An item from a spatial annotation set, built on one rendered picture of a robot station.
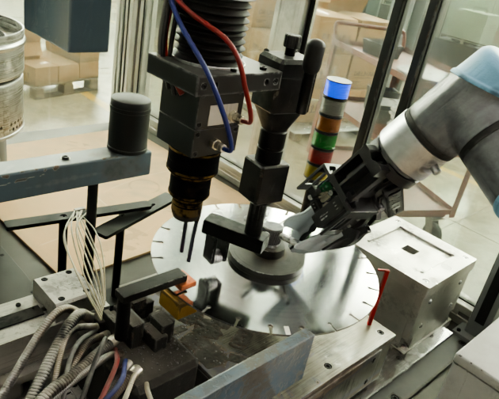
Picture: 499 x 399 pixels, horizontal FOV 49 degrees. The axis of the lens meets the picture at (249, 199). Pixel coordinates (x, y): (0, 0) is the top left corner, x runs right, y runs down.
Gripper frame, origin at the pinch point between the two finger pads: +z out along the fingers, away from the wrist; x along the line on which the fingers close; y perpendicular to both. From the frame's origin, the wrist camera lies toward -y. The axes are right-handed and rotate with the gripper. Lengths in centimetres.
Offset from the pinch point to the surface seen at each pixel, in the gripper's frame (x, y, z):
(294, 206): -25, -43, 28
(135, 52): -97, -35, 51
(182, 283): 1.5, 18.1, 5.3
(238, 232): -1.8, 11.8, -1.0
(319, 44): -9.5, 15.7, -24.9
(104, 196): -42, -7, 50
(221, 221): -4.5, 12.2, 0.7
